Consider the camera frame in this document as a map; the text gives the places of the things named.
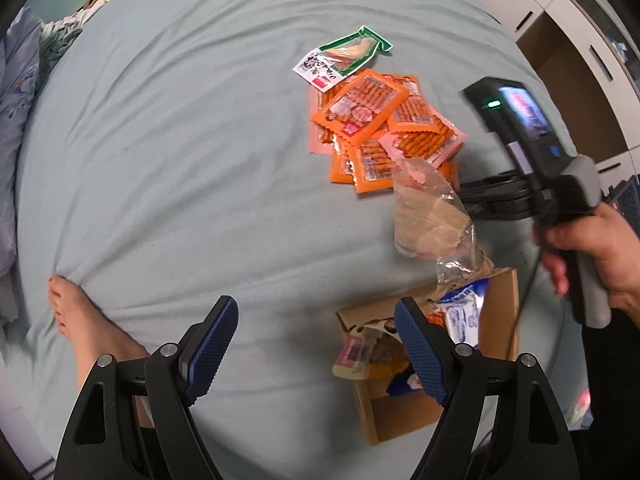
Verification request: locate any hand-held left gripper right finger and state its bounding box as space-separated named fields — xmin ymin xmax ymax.
xmin=394 ymin=297 xmax=581 ymax=480

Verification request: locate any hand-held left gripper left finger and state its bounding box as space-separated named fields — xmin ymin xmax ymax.
xmin=55 ymin=296 xmax=240 ymax=480

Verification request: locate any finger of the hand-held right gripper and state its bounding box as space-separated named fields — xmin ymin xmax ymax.
xmin=457 ymin=172 xmax=538 ymax=201
xmin=462 ymin=194 xmax=541 ymax=221

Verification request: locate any clear bag of biscuits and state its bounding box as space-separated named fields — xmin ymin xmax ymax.
xmin=392 ymin=157 xmax=497 ymax=288

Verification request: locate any brown cardboard box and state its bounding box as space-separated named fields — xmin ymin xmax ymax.
xmin=334 ymin=267 xmax=521 ymax=446

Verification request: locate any pile of orange packets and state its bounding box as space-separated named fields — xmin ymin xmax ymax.
xmin=309 ymin=69 xmax=469 ymax=195

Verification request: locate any green white snack packet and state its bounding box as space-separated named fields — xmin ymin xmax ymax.
xmin=292 ymin=26 xmax=393 ymax=81

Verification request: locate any person's right hand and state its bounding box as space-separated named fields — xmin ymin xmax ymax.
xmin=532 ymin=205 xmax=640 ymax=311

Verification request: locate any blue orange snack packet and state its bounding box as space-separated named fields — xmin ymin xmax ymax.
xmin=386 ymin=364 xmax=427 ymax=397

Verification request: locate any blue white snack packet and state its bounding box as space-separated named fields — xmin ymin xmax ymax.
xmin=436 ymin=279 xmax=490 ymax=347

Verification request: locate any beige pink snack packet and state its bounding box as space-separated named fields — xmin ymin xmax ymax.
xmin=332 ymin=319 xmax=407 ymax=380

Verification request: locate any person's bare leg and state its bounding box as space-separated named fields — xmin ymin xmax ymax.
xmin=46 ymin=274 xmax=153 ymax=431

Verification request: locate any white wardrobe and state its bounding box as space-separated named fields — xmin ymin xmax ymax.
xmin=442 ymin=0 xmax=640 ymax=161

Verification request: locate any light blue bed sheet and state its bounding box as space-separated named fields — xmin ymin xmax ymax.
xmin=10 ymin=0 xmax=591 ymax=471

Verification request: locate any person's dark clothing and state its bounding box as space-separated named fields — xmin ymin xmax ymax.
xmin=567 ymin=305 xmax=640 ymax=480

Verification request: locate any blue floral quilt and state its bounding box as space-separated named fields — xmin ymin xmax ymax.
xmin=0 ymin=6 xmax=45 ymax=323

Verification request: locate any green knit cloth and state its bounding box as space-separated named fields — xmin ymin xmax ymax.
xmin=36 ymin=12 xmax=85 ymax=88

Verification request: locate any thin black cable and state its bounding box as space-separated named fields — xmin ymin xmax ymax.
xmin=509 ymin=255 xmax=545 ymax=343

